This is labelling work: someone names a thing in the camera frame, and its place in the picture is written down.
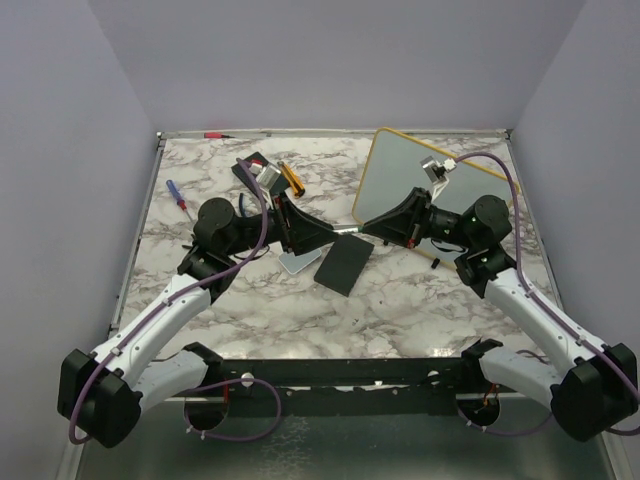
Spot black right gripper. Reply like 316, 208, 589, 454
364, 186, 477, 249

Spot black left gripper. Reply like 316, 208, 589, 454
225, 191, 340, 256

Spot white green whiteboard marker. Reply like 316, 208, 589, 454
333, 225, 362, 235

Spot yellow framed whiteboard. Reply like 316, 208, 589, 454
351, 126, 521, 274

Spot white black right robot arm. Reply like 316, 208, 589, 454
362, 188, 639, 441

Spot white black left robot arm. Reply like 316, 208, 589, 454
57, 193, 339, 448

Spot white grey rectangular eraser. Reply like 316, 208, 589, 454
278, 249, 322, 275

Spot large dark grey foam block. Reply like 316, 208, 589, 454
314, 235, 374, 297

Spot yellow black utility knife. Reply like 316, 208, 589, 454
278, 161, 306, 198

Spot small dark grey foam block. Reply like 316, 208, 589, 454
231, 152, 279, 194

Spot blue red screwdriver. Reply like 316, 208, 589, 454
165, 180, 193, 221

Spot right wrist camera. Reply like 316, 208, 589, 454
420, 156, 457, 202

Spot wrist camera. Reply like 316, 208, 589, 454
249, 160, 289, 203
420, 156, 457, 202

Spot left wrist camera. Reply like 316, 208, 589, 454
249, 160, 289, 203

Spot blue handled pliers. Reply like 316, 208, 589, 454
238, 193, 248, 218

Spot red marker on rail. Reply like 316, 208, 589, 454
203, 131, 235, 139

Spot black front mounting rail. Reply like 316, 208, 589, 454
183, 342, 490, 417

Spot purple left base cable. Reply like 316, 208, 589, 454
184, 377, 283, 443

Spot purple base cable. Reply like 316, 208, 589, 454
184, 377, 283, 443
462, 409, 556, 439

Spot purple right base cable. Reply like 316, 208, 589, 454
462, 409, 556, 439

